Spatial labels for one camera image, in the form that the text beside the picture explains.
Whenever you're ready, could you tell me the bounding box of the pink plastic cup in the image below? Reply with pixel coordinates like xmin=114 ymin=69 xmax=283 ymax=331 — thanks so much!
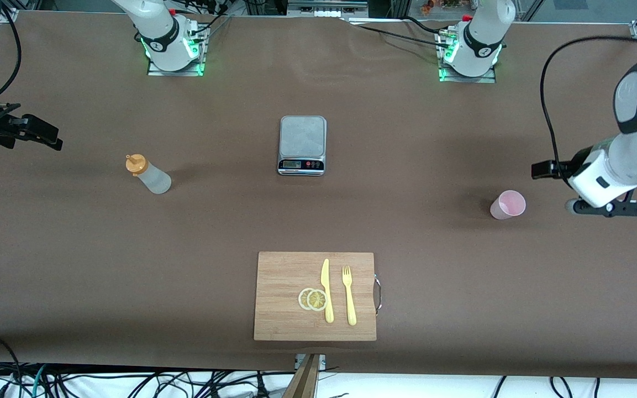
xmin=489 ymin=190 xmax=527 ymax=221

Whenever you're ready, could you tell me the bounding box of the translucent sauce bottle orange cap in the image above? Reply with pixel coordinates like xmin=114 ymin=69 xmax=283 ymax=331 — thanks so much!
xmin=125 ymin=154 xmax=172 ymax=195

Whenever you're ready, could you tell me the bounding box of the yellow plastic fork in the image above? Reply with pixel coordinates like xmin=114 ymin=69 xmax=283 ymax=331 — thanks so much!
xmin=341 ymin=265 xmax=357 ymax=326

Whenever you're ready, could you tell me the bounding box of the yellow plastic knife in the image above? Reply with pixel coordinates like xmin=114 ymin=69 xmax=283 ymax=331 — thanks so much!
xmin=320 ymin=258 xmax=334 ymax=324

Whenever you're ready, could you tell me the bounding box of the silver digital kitchen scale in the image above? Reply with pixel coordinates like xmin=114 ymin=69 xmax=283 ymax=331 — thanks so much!
xmin=277 ymin=115 xmax=328 ymax=177

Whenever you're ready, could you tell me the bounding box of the wooden cutting board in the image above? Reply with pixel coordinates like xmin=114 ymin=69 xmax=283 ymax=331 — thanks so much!
xmin=253 ymin=252 xmax=377 ymax=342

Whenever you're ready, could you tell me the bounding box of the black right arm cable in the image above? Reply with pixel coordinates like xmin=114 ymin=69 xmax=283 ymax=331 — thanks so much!
xmin=0 ymin=0 xmax=23 ymax=100

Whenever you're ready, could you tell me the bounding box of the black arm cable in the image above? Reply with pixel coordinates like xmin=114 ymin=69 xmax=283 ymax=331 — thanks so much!
xmin=0 ymin=0 xmax=23 ymax=100
xmin=539 ymin=35 xmax=637 ymax=179

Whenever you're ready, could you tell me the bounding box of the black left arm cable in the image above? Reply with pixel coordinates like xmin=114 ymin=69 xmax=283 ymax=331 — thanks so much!
xmin=539 ymin=35 xmax=637 ymax=179

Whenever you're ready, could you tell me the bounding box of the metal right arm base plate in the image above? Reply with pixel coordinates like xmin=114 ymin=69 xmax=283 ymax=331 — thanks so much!
xmin=147 ymin=22 xmax=208 ymax=77

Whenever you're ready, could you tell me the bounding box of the black cable on table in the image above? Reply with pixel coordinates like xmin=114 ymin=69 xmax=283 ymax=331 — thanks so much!
xmin=350 ymin=22 xmax=451 ymax=50
xmin=401 ymin=15 xmax=449 ymax=36

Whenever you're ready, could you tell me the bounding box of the teal floor cable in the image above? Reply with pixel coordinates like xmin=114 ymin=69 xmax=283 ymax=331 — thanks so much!
xmin=30 ymin=363 xmax=49 ymax=398

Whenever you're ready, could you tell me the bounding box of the small metal bracket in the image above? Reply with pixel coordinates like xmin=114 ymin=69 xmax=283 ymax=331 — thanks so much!
xmin=294 ymin=354 xmax=328 ymax=371

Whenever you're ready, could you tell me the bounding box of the wooden post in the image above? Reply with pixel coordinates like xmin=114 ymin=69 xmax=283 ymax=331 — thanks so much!
xmin=282 ymin=354 xmax=320 ymax=398

